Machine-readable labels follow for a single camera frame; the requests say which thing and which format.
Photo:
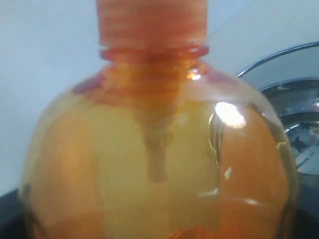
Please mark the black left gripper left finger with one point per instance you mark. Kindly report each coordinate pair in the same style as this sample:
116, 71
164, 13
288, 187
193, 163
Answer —
12, 225

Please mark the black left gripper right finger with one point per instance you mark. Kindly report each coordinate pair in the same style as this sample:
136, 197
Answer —
307, 217

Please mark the orange dish soap pump bottle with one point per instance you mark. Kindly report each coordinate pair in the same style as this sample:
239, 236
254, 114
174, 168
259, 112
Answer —
158, 144

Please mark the small stainless steel bowl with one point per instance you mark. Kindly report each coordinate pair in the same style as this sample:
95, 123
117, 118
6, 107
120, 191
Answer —
297, 104

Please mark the steel mesh strainer basket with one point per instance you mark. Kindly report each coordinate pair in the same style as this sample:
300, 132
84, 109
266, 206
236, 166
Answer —
299, 62

